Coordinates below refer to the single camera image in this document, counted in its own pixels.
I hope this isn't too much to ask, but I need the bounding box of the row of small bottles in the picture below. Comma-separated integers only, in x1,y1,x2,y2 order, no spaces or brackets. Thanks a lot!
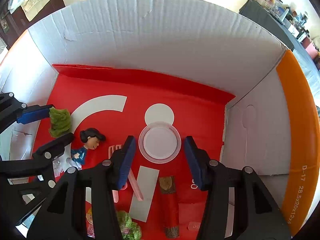
262,0,310,40

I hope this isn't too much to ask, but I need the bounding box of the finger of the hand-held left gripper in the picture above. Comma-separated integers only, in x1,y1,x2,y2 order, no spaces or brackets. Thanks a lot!
0,132,75,227
0,92,54,133

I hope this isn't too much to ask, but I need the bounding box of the green leafy toy vegetable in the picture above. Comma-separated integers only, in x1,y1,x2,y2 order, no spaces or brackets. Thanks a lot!
115,210,142,240

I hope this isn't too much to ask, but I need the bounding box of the clear plastic bag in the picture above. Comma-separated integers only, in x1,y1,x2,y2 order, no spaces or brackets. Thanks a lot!
7,0,28,13

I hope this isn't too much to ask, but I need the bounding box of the red cylinder with bark ends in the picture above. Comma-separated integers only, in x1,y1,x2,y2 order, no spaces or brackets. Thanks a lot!
159,175,180,238

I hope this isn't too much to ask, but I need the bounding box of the clear plastic box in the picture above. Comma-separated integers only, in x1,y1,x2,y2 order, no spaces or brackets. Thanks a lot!
9,129,38,161

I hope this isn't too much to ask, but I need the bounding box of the dark brown door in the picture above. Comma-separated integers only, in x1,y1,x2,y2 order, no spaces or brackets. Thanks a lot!
0,0,65,50

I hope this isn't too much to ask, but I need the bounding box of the clear round plastic lid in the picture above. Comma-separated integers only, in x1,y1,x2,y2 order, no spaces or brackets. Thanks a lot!
138,121,181,164

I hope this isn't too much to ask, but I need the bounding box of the dark-haired girl figurine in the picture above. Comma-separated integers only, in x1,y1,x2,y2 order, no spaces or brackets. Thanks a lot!
66,127,107,172

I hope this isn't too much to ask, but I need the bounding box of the pink storage box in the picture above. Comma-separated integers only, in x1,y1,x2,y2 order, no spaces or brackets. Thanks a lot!
302,41,317,55

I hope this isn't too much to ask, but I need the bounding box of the beige hanging fabric organizer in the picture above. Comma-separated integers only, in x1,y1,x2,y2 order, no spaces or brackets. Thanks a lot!
21,0,50,22

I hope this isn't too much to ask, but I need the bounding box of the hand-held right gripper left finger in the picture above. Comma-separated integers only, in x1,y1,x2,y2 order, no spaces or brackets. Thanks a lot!
26,135,137,240

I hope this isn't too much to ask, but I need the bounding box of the metal door handle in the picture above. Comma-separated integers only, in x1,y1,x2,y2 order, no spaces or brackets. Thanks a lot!
0,15,9,33

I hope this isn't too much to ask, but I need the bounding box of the cloth-covered side table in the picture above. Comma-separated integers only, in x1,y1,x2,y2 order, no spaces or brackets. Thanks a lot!
239,0,320,70

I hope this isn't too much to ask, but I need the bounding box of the red paper bag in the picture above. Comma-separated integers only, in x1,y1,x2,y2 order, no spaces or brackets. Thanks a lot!
29,64,237,240

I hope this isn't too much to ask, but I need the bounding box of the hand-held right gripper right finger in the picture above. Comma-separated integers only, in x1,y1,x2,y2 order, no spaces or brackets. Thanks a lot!
184,135,292,240

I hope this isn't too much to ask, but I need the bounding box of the green knitted yarn piece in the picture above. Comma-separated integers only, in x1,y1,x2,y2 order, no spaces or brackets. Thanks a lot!
48,107,72,138

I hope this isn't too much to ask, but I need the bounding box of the orange cardboard box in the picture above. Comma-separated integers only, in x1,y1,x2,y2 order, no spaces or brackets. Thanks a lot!
0,0,318,240

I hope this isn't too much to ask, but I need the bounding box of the pink plastic clip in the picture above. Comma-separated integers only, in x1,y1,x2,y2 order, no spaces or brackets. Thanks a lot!
107,144,144,203

